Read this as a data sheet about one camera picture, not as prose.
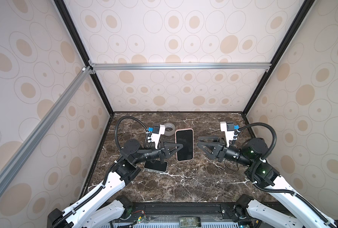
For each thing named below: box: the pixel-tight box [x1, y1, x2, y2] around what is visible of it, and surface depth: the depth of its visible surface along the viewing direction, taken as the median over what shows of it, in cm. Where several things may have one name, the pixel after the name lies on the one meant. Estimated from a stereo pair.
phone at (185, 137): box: [174, 128, 195, 162], surface depth 58 cm
